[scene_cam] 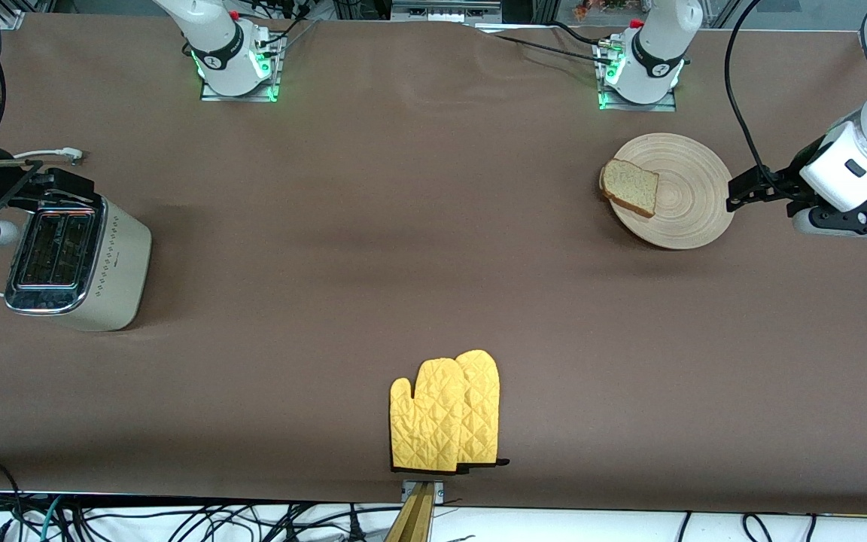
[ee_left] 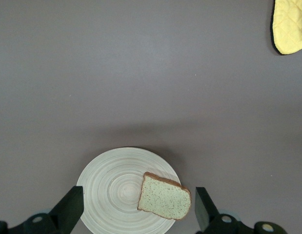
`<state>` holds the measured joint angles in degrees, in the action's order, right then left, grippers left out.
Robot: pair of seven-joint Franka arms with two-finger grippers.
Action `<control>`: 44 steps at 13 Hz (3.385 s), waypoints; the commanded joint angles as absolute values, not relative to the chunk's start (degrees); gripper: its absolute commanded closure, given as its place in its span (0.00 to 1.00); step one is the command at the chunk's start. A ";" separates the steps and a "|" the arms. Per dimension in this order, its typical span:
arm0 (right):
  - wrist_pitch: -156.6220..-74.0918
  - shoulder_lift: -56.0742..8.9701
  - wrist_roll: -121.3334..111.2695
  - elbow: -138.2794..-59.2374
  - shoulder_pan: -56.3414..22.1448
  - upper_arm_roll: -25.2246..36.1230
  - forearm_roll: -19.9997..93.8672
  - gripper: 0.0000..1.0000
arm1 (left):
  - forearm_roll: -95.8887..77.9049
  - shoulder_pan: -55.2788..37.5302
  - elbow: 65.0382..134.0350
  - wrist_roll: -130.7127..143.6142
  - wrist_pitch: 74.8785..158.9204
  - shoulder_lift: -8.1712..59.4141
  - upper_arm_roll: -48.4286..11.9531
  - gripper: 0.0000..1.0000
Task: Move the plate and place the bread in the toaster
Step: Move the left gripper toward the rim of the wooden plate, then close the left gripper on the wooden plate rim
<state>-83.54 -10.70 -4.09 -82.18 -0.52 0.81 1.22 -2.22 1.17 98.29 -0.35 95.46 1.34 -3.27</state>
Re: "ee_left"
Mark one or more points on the round pale wooden plate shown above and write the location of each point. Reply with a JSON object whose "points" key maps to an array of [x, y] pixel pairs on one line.
{"points": [[111, 190]]}

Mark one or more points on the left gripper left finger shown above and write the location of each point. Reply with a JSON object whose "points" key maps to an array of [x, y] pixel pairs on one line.
{"points": [[65, 212]]}

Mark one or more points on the slice of toast bread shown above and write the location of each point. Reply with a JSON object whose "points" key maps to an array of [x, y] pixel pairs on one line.
{"points": [[165, 197]]}

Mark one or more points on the yellow quilted oven mitt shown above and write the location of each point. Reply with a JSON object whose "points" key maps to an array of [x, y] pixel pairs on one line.
{"points": [[287, 26]]}

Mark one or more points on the large table cover sheet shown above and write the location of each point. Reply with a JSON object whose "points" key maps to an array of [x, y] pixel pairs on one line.
{"points": [[116, 73]]}

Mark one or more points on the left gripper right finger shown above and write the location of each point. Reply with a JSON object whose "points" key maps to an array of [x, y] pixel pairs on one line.
{"points": [[209, 217]]}

